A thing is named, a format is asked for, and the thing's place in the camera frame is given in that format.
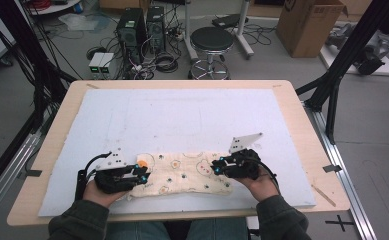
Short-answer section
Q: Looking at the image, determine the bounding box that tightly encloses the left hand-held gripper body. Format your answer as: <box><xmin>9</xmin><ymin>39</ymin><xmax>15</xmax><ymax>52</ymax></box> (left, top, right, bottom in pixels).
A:
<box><xmin>94</xmin><ymin>148</ymin><xmax>140</xmax><ymax>195</ymax></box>

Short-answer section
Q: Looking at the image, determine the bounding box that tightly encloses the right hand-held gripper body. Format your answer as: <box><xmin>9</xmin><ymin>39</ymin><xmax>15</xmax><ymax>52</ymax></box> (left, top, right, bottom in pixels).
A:
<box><xmin>226</xmin><ymin>132</ymin><xmax>264</xmax><ymax>180</ymax></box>

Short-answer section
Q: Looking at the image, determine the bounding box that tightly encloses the cream printed cloth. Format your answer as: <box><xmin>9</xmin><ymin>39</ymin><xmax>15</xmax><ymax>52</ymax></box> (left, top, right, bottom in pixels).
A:
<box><xmin>125</xmin><ymin>151</ymin><xmax>235</xmax><ymax>201</ymax></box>

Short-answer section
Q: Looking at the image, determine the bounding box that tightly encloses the person's left hand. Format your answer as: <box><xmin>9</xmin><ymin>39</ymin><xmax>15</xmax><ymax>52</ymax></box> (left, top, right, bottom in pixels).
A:
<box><xmin>82</xmin><ymin>181</ymin><xmax>130</xmax><ymax>209</ymax></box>

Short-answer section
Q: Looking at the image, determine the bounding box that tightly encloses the person's right hand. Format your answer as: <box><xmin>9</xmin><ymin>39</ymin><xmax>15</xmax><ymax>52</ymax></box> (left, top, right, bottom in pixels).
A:
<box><xmin>231</xmin><ymin>168</ymin><xmax>280</xmax><ymax>203</ymax></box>

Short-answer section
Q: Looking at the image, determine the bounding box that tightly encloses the person's left leg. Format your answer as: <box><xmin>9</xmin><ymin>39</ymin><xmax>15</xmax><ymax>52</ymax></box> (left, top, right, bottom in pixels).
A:
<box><xmin>105</xmin><ymin>221</ymin><xmax>173</xmax><ymax>240</ymax></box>

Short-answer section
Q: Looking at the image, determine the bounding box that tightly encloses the person's leg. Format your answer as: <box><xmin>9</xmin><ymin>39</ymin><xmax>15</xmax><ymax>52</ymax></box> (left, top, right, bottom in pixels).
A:
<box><xmin>190</xmin><ymin>218</ymin><xmax>250</xmax><ymax>240</ymax></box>
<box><xmin>105</xmin><ymin>221</ymin><xmax>173</xmax><ymax>240</ymax></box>

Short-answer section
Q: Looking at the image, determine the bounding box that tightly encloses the person's right leg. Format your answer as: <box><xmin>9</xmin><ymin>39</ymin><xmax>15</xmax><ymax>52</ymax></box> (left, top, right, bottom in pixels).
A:
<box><xmin>190</xmin><ymin>218</ymin><xmax>250</xmax><ymax>240</ymax></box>

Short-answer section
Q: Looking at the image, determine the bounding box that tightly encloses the black tape strip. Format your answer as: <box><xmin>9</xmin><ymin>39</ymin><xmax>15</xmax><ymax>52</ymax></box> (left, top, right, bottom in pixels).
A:
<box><xmin>16</xmin><ymin>169</ymin><xmax>43</xmax><ymax>178</ymax></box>
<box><xmin>322</xmin><ymin>164</ymin><xmax>343</xmax><ymax>174</ymax></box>

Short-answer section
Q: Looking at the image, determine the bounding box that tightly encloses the thin wooden stick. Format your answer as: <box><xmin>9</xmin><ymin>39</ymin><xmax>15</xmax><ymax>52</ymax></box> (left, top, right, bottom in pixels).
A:
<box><xmin>311</xmin><ymin>184</ymin><xmax>337</xmax><ymax>208</ymax></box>

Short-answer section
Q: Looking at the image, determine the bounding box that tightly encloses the white power supply box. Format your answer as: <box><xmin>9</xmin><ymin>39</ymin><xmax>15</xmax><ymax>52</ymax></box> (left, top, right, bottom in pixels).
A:
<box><xmin>88</xmin><ymin>52</ymin><xmax>106</xmax><ymax>75</ymax></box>
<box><xmin>98</xmin><ymin>53</ymin><xmax>116</xmax><ymax>75</ymax></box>

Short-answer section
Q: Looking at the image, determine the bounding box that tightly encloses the black tape cross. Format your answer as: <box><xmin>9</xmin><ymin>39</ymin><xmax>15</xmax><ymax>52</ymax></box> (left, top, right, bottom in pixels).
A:
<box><xmin>325</xmin><ymin>214</ymin><xmax>355</xmax><ymax>233</ymax></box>

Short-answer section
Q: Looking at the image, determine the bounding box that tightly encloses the black round stool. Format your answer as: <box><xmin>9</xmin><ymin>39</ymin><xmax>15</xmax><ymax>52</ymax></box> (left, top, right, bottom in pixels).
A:
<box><xmin>187</xmin><ymin>26</ymin><xmax>236</xmax><ymax>81</ymax></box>

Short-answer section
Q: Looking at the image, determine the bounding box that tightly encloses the white stand leg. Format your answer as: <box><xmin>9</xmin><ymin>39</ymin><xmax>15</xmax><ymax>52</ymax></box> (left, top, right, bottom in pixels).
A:
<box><xmin>181</xmin><ymin>0</ymin><xmax>200</xmax><ymax>63</ymax></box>
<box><xmin>235</xmin><ymin>0</ymin><xmax>256</xmax><ymax>60</ymax></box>

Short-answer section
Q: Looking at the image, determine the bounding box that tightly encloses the large black computer tower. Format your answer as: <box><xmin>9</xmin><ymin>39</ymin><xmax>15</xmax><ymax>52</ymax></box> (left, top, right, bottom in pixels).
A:
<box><xmin>115</xmin><ymin>8</ymin><xmax>148</xmax><ymax>64</ymax></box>

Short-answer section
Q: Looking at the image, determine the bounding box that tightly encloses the black flat device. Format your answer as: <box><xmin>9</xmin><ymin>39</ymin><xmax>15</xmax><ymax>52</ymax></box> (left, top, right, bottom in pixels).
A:
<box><xmin>211</xmin><ymin>13</ymin><xmax>250</xmax><ymax>29</ymax></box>

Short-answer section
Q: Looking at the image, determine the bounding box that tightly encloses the small black computer tower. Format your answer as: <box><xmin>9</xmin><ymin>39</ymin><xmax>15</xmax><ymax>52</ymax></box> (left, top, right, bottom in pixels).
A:
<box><xmin>145</xmin><ymin>5</ymin><xmax>167</xmax><ymax>54</ymax></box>

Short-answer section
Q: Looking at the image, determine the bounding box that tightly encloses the cardboard box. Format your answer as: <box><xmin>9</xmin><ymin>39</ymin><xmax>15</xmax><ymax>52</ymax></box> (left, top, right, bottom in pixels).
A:
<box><xmin>275</xmin><ymin>0</ymin><xmax>349</xmax><ymax>59</ymax></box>

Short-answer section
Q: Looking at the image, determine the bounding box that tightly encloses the clear plastic sheet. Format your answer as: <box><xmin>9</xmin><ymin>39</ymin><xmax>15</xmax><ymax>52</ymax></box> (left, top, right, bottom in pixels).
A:
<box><xmin>57</xmin><ymin>13</ymin><xmax>111</xmax><ymax>33</ymax></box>

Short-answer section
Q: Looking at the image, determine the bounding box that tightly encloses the grey black machine part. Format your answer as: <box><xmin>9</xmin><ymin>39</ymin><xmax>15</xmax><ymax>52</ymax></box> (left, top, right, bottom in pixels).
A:
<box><xmin>325</xmin><ymin>22</ymin><xmax>389</xmax><ymax>76</ymax></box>

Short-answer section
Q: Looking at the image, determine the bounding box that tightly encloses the white board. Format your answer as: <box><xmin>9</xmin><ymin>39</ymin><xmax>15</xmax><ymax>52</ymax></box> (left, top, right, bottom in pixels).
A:
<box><xmin>319</xmin><ymin>31</ymin><xmax>389</xmax><ymax>78</ymax></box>

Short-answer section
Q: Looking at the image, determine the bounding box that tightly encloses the white round table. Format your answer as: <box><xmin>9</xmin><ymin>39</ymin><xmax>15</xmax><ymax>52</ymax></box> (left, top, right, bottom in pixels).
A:
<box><xmin>28</xmin><ymin>0</ymin><xmax>83</xmax><ymax>16</ymax></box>

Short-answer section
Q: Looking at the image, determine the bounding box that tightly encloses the right hand-held gripper cable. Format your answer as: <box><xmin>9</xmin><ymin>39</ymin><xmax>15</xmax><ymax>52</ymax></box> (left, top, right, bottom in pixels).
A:
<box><xmin>248</xmin><ymin>156</ymin><xmax>280</xmax><ymax>191</ymax></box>

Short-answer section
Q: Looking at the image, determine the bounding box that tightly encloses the aluminium rail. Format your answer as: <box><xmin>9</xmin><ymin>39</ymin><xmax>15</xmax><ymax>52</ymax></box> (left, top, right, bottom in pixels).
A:
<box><xmin>303</xmin><ymin>101</ymin><xmax>378</xmax><ymax>240</ymax></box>
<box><xmin>0</xmin><ymin>133</ymin><xmax>41</xmax><ymax>228</ymax></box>

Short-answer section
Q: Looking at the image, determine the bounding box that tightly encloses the black cable coil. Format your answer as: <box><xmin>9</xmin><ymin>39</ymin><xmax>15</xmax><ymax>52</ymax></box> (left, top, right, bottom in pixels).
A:
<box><xmin>153</xmin><ymin>51</ymin><xmax>180</xmax><ymax>74</ymax></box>

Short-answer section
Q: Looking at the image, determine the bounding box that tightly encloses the black metal frame post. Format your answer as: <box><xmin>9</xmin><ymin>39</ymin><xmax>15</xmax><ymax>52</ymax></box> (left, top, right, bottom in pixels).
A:
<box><xmin>0</xmin><ymin>0</ymin><xmax>78</xmax><ymax>134</ymax></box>
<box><xmin>295</xmin><ymin>0</ymin><xmax>389</xmax><ymax>145</ymax></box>

